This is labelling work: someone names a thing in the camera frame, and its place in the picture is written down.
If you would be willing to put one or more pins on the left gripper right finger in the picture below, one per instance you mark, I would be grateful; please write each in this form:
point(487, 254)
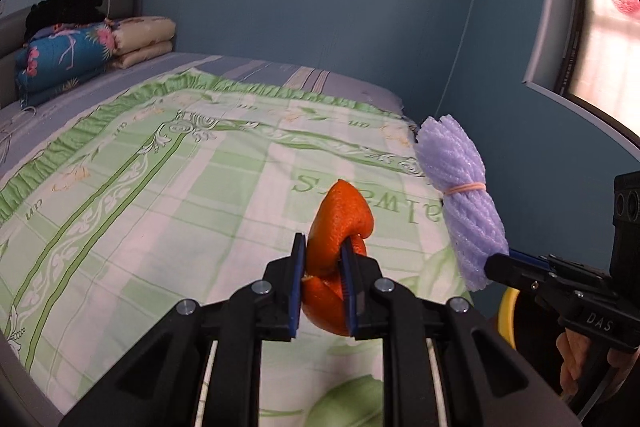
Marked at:
point(443, 363)

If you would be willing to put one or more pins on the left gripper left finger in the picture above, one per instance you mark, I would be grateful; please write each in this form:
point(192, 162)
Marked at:
point(200, 365)

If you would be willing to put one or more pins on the window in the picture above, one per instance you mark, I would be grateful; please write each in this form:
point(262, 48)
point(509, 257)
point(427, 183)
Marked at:
point(586, 57)

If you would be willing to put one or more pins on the green floral bed cover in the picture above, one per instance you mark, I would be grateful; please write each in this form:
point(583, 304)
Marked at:
point(186, 186)

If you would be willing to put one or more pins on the yellow rimmed black trash bin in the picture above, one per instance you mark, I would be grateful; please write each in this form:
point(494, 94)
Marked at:
point(506, 314)

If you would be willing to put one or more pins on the black clothing pile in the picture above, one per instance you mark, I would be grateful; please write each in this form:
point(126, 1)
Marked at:
point(48, 13)

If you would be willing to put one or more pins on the orange peel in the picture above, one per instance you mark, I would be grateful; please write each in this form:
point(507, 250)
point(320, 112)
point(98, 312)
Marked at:
point(343, 215)

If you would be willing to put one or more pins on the beige folded quilt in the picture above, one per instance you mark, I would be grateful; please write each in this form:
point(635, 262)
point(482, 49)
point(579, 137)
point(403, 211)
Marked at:
point(139, 39)

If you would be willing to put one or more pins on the right hand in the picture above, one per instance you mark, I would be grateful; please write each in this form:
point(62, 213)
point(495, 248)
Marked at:
point(576, 351)

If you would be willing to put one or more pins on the blue flamingo folded quilt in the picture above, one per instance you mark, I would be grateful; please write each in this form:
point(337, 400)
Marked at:
point(60, 58)

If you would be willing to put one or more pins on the purple foam net short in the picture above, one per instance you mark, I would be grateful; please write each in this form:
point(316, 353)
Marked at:
point(450, 159)

